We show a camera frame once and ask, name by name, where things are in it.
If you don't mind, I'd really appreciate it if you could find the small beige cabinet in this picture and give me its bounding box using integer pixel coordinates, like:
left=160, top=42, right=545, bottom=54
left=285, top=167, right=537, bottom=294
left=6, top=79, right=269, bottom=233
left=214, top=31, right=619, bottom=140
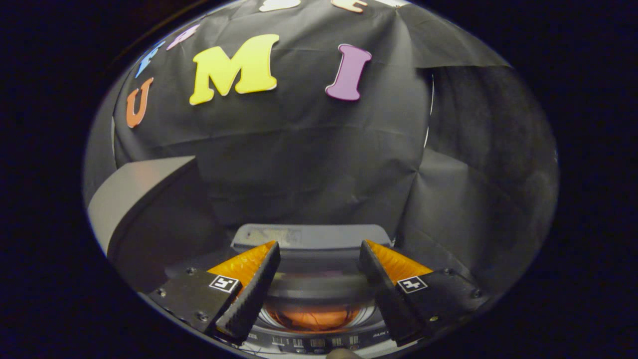
left=87, top=156, right=236, bottom=296

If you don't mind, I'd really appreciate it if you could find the grey washing machine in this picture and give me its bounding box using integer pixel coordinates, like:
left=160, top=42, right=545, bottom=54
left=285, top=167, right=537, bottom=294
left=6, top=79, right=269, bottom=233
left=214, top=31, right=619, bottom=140
left=164, top=223, right=400, bottom=358

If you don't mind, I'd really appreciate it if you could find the orange polo shirt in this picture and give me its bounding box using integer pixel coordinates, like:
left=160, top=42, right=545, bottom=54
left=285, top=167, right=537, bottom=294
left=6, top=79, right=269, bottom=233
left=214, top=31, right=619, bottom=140
left=272, top=306, right=360, bottom=332

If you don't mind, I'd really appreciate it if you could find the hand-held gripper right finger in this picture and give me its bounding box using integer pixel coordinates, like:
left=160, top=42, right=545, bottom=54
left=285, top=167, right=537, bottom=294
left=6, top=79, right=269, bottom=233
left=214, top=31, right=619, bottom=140
left=359, top=239, right=484, bottom=348

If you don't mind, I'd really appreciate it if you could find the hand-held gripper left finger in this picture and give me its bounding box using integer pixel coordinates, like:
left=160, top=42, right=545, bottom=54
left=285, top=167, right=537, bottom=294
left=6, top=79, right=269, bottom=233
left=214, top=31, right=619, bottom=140
left=147, top=241, right=282, bottom=345

